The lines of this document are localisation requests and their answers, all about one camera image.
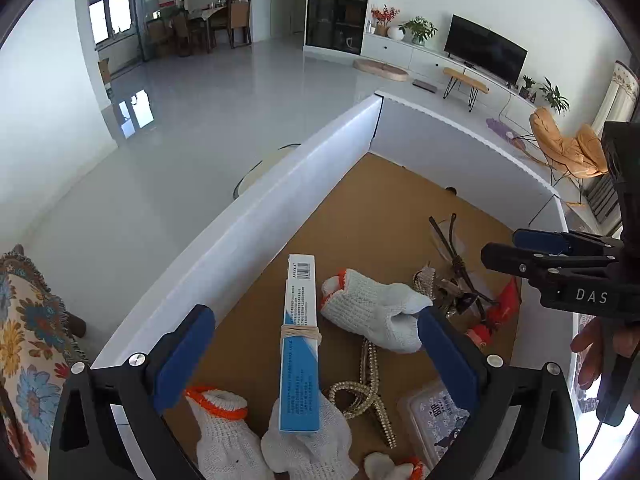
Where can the white round vase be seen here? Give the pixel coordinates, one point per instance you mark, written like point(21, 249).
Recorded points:
point(395, 33)

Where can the red cloth item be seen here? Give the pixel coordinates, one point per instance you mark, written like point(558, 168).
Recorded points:
point(507, 300)

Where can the broad leaf potted plant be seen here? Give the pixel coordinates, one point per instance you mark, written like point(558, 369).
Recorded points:
point(552, 95)

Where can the brown dining chair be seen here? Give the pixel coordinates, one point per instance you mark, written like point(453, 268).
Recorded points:
point(240, 15)

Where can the tan rubber band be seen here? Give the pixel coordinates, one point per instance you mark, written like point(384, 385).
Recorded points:
point(300, 331)

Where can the person's right hand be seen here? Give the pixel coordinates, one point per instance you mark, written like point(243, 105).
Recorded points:
point(590, 340)

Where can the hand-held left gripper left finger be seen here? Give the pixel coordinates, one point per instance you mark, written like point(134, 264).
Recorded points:
point(180, 360)

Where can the patterned white curtain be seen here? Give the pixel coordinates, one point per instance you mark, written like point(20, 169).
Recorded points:
point(620, 95)

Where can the white cardboard container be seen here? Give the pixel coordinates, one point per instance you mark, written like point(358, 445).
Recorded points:
point(280, 200)

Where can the floral patterned cloth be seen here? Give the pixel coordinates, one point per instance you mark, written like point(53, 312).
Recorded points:
point(30, 360)

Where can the green potted plant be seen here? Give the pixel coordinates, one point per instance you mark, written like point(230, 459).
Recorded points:
point(417, 30)

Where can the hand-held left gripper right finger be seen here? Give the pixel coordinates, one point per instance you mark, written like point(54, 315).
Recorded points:
point(447, 355)

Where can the blue white carton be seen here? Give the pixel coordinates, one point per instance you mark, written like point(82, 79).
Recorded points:
point(300, 385)

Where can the black television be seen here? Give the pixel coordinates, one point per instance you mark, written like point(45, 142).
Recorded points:
point(485, 47)

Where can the white knit glove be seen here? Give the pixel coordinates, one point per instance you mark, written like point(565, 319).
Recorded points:
point(382, 465)
point(225, 440)
point(335, 440)
point(375, 310)

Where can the clear plastic box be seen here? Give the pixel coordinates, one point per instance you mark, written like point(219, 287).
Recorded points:
point(430, 420)

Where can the red flowers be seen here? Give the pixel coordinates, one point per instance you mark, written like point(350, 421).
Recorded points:
point(382, 15)

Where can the wall radiator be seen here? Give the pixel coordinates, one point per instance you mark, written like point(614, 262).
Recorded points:
point(602, 205)

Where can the wooden bench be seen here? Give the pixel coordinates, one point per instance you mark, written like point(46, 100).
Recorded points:
point(465, 79)

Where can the small potted plant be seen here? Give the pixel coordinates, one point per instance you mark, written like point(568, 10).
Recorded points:
point(527, 85)

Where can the gold pearl hair clip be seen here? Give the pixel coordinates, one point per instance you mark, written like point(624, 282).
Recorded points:
point(371, 365)

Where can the orange lounge chair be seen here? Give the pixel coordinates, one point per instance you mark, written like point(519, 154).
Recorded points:
point(560, 145)

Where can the silver bow hair clip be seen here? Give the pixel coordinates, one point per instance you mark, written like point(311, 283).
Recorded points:
point(454, 260)

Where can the purple rug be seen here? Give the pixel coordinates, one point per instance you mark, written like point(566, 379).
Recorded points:
point(505, 132)

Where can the dark floor mat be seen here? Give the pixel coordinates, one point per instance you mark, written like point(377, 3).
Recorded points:
point(425, 85)

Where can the dark glass bookcase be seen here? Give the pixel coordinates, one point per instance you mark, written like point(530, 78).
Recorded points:
point(340, 5)

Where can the round floor cushion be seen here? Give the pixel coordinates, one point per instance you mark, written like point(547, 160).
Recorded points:
point(380, 69)

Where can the white tv cabinet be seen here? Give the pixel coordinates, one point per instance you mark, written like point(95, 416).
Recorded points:
point(425, 57)

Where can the dining table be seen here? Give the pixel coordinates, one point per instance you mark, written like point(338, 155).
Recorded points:
point(205, 12)

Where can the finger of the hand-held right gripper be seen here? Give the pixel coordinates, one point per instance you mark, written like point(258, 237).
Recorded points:
point(545, 241)
point(515, 260)

